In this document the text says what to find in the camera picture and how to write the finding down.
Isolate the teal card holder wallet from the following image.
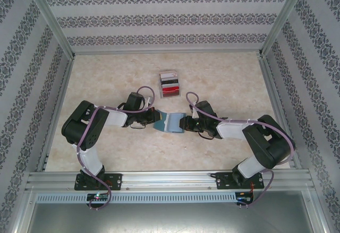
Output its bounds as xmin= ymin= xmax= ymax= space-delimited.
xmin=153 ymin=109 xmax=186 ymax=134

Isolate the clear acrylic card stand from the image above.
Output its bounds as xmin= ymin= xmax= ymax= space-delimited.
xmin=158 ymin=70 xmax=182 ymax=100

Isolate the small circuit board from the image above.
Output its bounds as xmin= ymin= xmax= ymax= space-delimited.
xmin=236 ymin=192 xmax=254 ymax=202
xmin=87 ymin=193 xmax=110 ymax=201

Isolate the grey metal panel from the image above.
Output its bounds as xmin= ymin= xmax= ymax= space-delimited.
xmin=23 ymin=202 xmax=324 ymax=233

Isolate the purple cable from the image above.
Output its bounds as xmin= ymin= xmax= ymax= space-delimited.
xmin=76 ymin=85 xmax=156 ymax=210
xmin=185 ymin=92 xmax=296 ymax=210

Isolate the long aluminium mounting rail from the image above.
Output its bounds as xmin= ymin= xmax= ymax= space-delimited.
xmin=25 ymin=171 xmax=315 ymax=191

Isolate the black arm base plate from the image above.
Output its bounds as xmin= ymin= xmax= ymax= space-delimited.
xmin=74 ymin=173 xmax=123 ymax=191
xmin=215 ymin=171 xmax=265 ymax=191

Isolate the aluminium frame bar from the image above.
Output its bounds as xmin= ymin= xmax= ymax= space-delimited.
xmin=259 ymin=55 xmax=303 ymax=170
xmin=36 ymin=56 xmax=77 ymax=172

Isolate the slotted grey cable duct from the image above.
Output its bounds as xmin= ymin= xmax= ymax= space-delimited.
xmin=36 ymin=192 xmax=237 ymax=203

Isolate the aluminium frame post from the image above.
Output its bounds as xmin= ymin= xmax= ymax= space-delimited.
xmin=258 ymin=0 xmax=311 ymax=58
xmin=20 ymin=0 xmax=77 ymax=58

